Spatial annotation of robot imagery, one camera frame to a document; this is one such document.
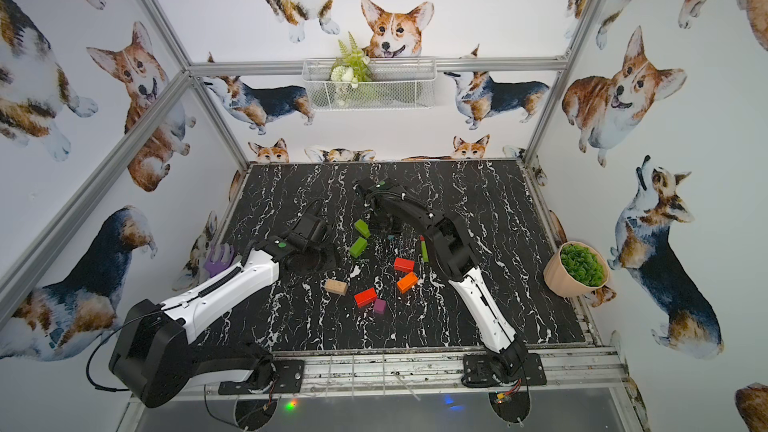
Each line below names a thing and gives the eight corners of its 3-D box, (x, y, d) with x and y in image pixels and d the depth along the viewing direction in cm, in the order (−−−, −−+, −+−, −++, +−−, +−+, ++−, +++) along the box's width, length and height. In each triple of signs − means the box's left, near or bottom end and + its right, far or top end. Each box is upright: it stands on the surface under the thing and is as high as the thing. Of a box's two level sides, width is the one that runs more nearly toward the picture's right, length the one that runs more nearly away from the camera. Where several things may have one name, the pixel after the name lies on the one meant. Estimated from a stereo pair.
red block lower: (358, 309, 86) (357, 306, 85) (354, 298, 88) (353, 295, 87) (378, 300, 88) (378, 297, 86) (374, 289, 90) (374, 286, 88)
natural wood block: (326, 292, 90) (324, 287, 87) (330, 282, 92) (327, 278, 89) (345, 296, 89) (343, 292, 86) (349, 286, 91) (347, 282, 88)
